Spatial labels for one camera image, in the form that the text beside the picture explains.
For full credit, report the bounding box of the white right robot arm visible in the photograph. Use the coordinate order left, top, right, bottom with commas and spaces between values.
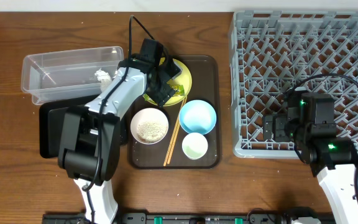
263, 90, 358, 223

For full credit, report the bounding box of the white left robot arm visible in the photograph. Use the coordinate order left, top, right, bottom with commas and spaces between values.
58, 54, 184, 223

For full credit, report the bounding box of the light blue bowl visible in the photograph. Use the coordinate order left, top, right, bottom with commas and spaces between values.
179, 100, 217, 135

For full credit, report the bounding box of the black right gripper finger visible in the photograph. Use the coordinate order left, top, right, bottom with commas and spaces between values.
274, 114, 288, 142
262, 114, 274, 140

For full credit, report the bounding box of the dark brown serving tray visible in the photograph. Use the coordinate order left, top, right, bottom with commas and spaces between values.
127, 55, 221, 169

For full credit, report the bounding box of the wooden chopstick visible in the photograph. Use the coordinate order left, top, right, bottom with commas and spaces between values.
163, 96, 186, 167
165, 96, 188, 166

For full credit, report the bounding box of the pile of rice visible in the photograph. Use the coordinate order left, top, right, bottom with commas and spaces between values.
137, 121, 167, 143

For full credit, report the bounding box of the black waste tray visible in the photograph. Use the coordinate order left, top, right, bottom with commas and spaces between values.
39, 96, 98, 162

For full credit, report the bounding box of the clear plastic waste bin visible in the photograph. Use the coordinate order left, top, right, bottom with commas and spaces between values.
21, 46, 124, 105

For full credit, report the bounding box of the small white cup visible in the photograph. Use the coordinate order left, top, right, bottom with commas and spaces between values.
181, 133, 208, 160

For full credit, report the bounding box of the yellow plate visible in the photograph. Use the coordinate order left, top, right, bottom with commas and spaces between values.
141, 57, 193, 107

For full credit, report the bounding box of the grey dishwasher rack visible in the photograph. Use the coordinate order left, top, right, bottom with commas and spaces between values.
228, 10, 358, 159

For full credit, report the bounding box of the white tissue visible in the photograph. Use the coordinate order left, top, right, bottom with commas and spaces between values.
94, 69, 112, 91

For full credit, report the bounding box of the white bowl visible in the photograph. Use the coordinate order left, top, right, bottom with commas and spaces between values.
130, 108, 169, 144

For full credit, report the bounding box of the green snack wrapper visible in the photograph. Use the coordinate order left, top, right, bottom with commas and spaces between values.
171, 85, 185, 96

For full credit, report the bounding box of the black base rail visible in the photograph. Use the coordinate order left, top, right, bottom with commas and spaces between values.
42, 207, 335, 224

